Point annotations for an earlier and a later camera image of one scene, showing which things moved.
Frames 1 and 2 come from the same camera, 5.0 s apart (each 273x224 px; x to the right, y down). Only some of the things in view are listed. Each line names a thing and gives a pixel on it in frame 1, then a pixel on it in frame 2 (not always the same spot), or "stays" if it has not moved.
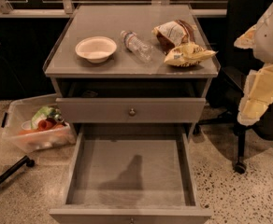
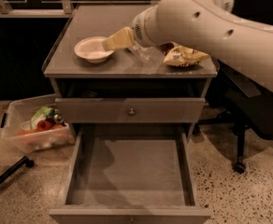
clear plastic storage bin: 35,124 stays
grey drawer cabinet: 133,81 stays
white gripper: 271,39 → 140,32
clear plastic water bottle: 142,49 stays
